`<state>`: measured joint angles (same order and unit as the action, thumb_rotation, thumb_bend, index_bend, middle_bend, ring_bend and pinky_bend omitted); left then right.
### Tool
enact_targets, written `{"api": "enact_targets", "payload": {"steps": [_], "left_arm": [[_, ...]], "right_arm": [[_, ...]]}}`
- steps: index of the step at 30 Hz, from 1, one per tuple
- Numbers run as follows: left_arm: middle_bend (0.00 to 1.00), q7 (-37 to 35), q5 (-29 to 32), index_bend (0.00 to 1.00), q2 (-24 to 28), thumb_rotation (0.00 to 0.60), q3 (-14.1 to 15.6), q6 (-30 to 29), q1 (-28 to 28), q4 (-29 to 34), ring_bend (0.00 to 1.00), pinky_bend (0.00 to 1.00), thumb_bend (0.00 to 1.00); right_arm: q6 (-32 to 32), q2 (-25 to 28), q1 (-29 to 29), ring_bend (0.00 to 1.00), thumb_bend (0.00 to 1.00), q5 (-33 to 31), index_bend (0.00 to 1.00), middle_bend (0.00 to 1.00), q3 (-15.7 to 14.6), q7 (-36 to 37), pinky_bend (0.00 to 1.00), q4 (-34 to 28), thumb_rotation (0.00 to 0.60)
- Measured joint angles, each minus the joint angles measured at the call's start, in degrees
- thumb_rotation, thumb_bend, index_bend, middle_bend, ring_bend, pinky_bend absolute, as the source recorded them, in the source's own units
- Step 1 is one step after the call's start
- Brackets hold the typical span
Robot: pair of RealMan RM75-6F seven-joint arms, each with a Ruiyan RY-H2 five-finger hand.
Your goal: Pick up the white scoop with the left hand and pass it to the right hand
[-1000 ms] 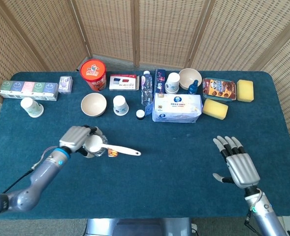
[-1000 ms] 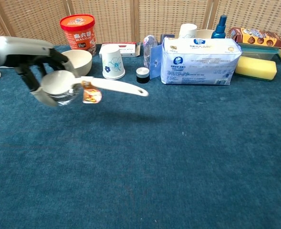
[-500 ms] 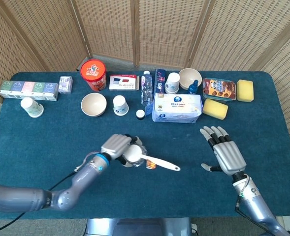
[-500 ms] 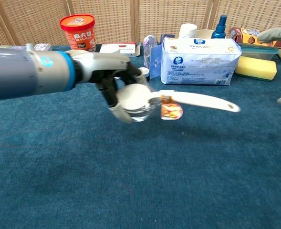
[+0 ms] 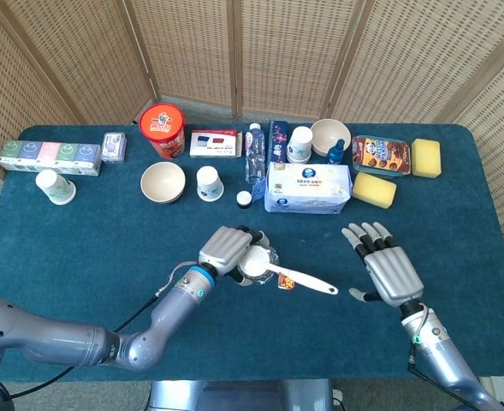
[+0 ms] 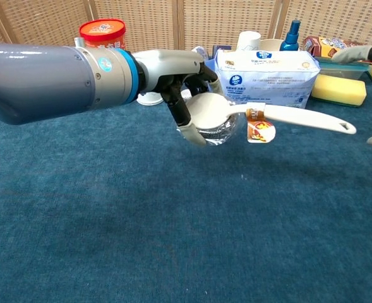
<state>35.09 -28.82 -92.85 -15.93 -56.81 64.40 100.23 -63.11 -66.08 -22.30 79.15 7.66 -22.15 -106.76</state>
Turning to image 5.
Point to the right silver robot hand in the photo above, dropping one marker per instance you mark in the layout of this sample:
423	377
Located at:
390	269

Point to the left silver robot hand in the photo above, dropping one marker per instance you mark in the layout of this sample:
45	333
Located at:
226	250

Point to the white plastic measuring scoop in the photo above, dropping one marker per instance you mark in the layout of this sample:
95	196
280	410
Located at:
296	278

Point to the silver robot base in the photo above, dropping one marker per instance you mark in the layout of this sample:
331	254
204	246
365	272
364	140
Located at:
241	396

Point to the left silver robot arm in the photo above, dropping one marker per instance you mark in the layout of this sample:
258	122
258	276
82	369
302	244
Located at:
97	334

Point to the small white cap bottle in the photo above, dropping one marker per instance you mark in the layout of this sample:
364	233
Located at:
243	199

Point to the paper cup blue print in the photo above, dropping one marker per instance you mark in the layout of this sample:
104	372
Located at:
209	184

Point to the yellow sponge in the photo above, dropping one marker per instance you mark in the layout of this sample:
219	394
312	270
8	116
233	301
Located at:
374	189
426	157

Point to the beige bowl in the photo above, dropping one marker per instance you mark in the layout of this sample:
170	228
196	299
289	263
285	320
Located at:
162	183
330	136

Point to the clear plastic water bottle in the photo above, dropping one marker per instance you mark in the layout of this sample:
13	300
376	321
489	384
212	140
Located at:
255	156

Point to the white tissue pack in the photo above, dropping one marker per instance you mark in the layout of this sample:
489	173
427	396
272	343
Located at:
307	188

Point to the white red blue box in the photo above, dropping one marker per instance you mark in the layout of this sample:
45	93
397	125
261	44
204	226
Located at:
215	143

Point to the chocolate cookie tray pack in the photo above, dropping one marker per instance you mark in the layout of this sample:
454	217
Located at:
381	156

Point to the dark blue patterned box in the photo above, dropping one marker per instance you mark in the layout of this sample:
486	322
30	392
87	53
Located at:
277	143

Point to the blue table cloth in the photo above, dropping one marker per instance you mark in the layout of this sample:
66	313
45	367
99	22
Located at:
106	257

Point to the stacked paper cups blue print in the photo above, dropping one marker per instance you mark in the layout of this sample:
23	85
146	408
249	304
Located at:
300	144

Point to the small blue spray bottle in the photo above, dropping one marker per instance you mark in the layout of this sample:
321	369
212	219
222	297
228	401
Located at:
336	152

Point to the red cylindrical snack can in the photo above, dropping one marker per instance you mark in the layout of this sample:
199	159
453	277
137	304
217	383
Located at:
164	130

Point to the paper cup green print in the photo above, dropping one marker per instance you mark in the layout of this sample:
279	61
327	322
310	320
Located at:
57	187

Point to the bamboo folding screen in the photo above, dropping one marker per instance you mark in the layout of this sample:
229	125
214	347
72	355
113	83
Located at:
251	55

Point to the multicolour tissue pack row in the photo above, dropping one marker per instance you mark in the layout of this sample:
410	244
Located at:
50	157

